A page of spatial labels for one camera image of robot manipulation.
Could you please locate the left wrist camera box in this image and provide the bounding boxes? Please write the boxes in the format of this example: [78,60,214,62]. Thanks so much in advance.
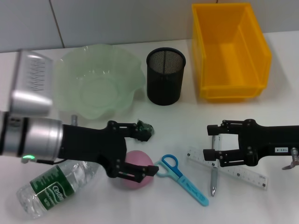
[9,50,55,116]

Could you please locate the right arm cable with plugs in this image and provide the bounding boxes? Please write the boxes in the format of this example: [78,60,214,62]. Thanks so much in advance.
[282,147,299,170]

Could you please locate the silver pen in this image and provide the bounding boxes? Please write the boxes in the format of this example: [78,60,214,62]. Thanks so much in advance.
[210,135,221,196]

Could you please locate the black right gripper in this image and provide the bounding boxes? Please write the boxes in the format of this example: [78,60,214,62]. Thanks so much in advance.
[202,119,299,168]

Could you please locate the pink toy peach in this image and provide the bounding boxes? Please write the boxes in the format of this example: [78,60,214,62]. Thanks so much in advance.
[112,150,156,191]

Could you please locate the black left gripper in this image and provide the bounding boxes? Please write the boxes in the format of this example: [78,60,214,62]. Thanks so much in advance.
[60,120,160,184]

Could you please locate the left arm cable with plugs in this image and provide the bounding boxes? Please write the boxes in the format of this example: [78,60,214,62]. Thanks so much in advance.
[35,114,79,165]

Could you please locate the black mesh pen holder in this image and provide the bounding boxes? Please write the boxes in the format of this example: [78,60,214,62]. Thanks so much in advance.
[146,47,187,106]

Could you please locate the clear water bottle green label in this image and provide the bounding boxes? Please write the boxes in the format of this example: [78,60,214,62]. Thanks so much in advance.
[16,160,101,220]

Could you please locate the yellow plastic bin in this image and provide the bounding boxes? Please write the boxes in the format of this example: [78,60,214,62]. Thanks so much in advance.
[191,2,273,103]

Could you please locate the arm cable with plugs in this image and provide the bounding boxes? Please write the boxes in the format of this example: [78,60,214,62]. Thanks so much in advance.
[282,147,299,170]
[35,114,79,165]

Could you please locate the transparent plastic ruler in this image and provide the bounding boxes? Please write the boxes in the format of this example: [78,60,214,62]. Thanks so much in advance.
[186,146,269,191]

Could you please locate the blue scissors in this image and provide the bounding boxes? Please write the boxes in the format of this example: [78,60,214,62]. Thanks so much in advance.
[154,154,210,207]

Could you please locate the green plastic wrapper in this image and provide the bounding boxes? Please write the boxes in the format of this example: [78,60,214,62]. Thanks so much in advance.
[136,119,156,140]

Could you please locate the green glass fruit plate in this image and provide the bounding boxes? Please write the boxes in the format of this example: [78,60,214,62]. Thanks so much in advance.
[56,44,147,121]

